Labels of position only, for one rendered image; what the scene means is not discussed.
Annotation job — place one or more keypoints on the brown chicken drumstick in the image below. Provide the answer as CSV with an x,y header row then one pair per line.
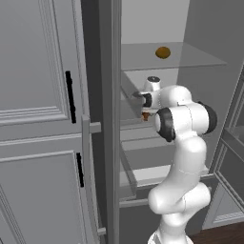
x,y
146,116

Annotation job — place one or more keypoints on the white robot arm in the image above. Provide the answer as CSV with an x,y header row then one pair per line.
x,y
186,165

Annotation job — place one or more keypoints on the grey fridge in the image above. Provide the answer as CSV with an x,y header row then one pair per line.
x,y
197,25

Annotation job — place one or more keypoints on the tall grey cupboard door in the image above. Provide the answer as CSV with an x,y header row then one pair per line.
x,y
31,63

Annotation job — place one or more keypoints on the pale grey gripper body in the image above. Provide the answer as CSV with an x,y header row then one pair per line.
x,y
138,101

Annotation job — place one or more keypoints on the glass fridge shelf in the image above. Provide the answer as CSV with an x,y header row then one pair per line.
x,y
143,58

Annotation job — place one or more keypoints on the grey fridge door with shelves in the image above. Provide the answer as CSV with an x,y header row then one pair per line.
x,y
233,152

